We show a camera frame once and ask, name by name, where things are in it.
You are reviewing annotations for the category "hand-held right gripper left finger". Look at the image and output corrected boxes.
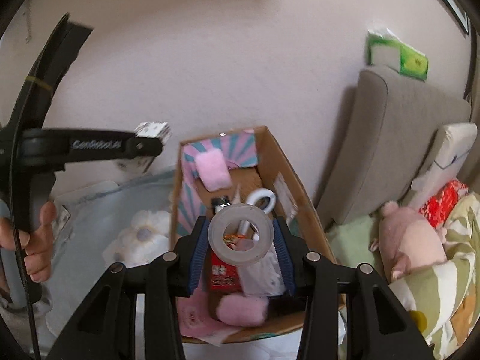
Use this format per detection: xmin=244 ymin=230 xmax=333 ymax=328
xmin=47 ymin=215 xmax=209 ymax=360

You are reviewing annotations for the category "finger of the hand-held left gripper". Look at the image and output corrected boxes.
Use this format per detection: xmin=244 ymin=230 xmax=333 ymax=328
xmin=125 ymin=133 xmax=164 ymax=159

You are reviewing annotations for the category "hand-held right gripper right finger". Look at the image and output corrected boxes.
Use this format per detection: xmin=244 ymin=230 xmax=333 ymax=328
xmin=273 ymin=217 xmax=436 ymax=360

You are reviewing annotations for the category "floral patterned small box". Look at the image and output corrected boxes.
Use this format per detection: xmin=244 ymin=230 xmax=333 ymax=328
xmin=114 ymin=121 xmax=172 ymax=175

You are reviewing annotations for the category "red carton box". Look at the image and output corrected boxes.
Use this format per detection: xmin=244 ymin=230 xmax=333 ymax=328
xmin=208 ymin=232 xmax=244 ymax=293

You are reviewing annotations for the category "clear tape roll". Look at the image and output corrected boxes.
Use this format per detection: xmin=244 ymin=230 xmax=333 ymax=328
xmin=207 ymin=202 xmax=275 ymax=267

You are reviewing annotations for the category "pink fluffy pad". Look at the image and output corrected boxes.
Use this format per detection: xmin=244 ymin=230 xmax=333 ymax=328
xmin=194 ymin=148 xmax=232 ymax=192
xmin=214 ymin=293 xmax=269 ymax=327

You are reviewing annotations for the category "cardboard box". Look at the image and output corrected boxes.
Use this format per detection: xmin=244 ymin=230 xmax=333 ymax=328
xmin=169 ymin=125 xmax=347 ymax=347

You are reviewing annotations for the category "person's left hand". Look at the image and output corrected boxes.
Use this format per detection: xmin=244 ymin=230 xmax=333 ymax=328
xmin=0 ymin=200 xmax=58 ymax=282

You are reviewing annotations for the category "pink paper leaflet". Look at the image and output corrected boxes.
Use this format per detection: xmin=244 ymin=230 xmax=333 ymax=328
xmin=176 ymin=296 xmax=241 ymax=340

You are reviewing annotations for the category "blue floral cloth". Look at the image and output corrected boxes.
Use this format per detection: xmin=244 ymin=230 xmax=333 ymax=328
xmin=45 ymin=169 xmax=181 ymax=338

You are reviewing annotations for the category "pink pig plush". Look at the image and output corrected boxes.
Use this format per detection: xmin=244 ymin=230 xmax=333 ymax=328
xmin=369 ymin=200 xmax=449 ymax=282

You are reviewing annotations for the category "grey cushion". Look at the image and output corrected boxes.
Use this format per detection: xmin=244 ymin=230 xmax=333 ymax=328
xmin=317 ymin=65 xmax=472 ymax=229

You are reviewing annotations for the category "green patterned blanket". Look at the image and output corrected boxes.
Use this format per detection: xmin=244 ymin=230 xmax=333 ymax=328
xmin=337 ymin=191 xmax=480 ymax=360

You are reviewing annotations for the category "red patterned bag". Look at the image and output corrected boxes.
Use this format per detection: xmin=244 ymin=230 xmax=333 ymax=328
xmin=419 ymin=179 xmax=469 ymax=229

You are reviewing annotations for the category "white pillow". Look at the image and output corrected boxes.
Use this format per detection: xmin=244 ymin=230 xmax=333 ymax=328
xmin=409 ymin=122 xmax=479 ymax=211

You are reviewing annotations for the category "green tissue pack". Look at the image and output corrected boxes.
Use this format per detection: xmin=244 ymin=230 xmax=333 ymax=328
xmin=365 ymin=28 xmax=429 ymax=82

